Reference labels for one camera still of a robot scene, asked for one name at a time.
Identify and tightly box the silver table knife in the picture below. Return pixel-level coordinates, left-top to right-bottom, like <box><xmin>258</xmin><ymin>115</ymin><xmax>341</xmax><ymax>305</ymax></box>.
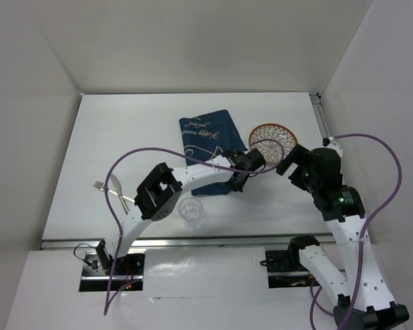
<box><xmin>109</xmin><ymin>174</ymin><xmax>129</xmax><ymax>214</ymax></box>

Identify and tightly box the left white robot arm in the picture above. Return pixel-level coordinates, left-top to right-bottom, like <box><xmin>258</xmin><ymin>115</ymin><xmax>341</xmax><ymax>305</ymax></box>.
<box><xmin>96</xmin><ymin>149</ymin><xmax>266</xmax><ymax>274</ymax></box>

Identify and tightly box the purple cable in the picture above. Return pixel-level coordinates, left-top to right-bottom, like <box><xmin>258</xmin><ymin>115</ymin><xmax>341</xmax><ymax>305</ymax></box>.
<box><xmin>103</xmin><ymin>139</ymin><xmax>285</xmax><ymax>316</ymax></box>
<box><xmin>309</xmin><ymin>133</ymin><xmax>403</xmax><ymax>329</ymax></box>

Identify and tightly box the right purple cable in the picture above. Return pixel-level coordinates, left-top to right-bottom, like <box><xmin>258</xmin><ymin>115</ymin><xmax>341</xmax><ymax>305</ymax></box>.
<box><xmin>309</xmin><ymin>133</ymin><xmax>403</xmax><ymax>329</ymax></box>

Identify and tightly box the clear plastic cup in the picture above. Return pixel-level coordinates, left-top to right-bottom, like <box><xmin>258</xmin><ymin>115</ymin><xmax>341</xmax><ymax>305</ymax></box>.
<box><xmin>178</xmin><ymin>197</ymin><xmax>204</xmax><ymax>228</ymax></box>

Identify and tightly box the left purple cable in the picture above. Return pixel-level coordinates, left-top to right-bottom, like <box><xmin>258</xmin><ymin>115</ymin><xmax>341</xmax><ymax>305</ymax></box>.
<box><xmin>103</xmin><ymin>139</ymin><xmax>285</xmax><ymax>316</ymax></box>

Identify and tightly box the floral ceramic plate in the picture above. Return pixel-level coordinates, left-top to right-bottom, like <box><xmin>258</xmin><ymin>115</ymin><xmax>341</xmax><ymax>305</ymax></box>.
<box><xmin>248</xmin><ymin>123</ymin><xmax>298</xmax><ymax>164</ymax></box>

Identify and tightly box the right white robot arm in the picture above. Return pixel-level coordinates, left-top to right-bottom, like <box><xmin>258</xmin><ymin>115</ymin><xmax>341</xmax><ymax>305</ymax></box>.
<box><xmin>277</xmin><ymin>143</ymin><xmax>410</xmax><ymax>329</ymax></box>

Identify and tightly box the silver fork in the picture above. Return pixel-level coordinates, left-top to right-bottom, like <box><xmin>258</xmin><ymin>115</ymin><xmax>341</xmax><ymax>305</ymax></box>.
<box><xmin>92</xmin><ymin>180</ymin><xmax>137</xmax><ymax>202</ymax></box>

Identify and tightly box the blue whale placemat cloth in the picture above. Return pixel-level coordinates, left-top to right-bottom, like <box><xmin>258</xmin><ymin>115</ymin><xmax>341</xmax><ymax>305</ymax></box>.
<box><xmin>178</xmin><ymin>109</ymin><xmax>252</xmax><ymax>197</ymax></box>

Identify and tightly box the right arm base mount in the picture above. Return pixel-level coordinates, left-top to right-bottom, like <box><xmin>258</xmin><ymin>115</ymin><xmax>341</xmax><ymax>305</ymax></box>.
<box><xmin>260</xmin><ymin>235</ymin><xmax>320</xmax><ymax>289</ymax></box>

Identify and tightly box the front aluminium rail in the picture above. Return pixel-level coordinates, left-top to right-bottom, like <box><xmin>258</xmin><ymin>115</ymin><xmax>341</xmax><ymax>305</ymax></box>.
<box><xmin>41</xmin><ymin>234</ymin><xmax>335</xmax><ymax>250</ymax></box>

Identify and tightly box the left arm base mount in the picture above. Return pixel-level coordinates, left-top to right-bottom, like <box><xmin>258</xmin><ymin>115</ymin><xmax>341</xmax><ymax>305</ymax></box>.
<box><xmin>73</xmin><ymin>243</ymin><xmax>145</xmax><ymax>292</ymax></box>

